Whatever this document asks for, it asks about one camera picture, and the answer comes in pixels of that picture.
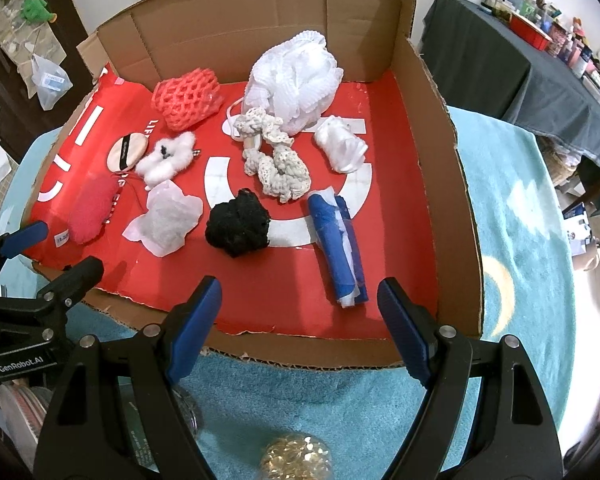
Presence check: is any cardboard box red inside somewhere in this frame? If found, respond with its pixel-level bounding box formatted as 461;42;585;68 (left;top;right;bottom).
22;0;483;368

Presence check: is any blue and white cloth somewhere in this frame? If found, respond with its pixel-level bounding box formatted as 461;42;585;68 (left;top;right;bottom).
307;187;370;307

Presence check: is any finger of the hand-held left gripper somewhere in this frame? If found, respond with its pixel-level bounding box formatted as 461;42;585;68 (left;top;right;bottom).
0;255;105;337
0;220;50;262

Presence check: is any cream crochet scrunchie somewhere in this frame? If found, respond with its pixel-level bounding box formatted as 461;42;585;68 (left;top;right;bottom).
232;107;312;205

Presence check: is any large glass jar metal lid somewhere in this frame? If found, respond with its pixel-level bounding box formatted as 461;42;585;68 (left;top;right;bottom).
0;382;203;468

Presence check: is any orange-red foam net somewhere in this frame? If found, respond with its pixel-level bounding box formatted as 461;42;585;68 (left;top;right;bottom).
151;67;225;132

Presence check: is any small jar of gold bits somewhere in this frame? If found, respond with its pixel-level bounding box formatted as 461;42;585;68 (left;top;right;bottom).
257;435;333;480

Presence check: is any red plastic container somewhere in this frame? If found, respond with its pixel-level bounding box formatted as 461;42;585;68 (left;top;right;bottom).
507;11;553;48

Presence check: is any white mesh bath loofah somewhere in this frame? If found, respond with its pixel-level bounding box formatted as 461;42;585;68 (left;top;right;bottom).
244;30;345;137

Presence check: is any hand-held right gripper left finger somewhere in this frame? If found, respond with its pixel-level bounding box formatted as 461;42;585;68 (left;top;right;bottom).
32;275;223;480

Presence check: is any beige hanging organizer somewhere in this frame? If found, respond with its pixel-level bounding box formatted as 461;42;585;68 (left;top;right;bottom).
0;0;71;86

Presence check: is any dark brown door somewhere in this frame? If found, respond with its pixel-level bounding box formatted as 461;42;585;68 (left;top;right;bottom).
0;0;98;161

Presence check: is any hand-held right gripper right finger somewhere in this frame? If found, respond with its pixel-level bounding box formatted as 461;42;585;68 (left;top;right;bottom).
376;276;566;480

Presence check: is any green plush toy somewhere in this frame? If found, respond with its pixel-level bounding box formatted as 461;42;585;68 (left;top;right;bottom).
20;0;58;25

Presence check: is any beige powder puff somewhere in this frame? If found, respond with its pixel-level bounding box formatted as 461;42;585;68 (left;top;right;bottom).
107;132;148;175

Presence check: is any row of cosmetic bottles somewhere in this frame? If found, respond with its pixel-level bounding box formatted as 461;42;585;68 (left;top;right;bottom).
420;0;600;126

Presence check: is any blue and white carton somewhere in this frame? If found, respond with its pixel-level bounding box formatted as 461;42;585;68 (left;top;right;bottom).
562;202;600;273

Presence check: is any clear plastic bag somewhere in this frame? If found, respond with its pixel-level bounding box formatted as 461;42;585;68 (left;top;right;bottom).
30;52;73;112

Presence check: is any white tissue sheet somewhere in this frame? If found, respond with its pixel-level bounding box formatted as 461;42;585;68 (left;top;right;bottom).
122;181;204;259

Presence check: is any white fluffy hair clip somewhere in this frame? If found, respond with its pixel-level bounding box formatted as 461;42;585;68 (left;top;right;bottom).
135;131;201;186

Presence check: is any black scrunchie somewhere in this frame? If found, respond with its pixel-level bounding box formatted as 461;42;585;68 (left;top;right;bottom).
205;188;272;259

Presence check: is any red fuzzy pad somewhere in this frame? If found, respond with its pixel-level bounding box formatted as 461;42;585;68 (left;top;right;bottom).
69;172;120;246

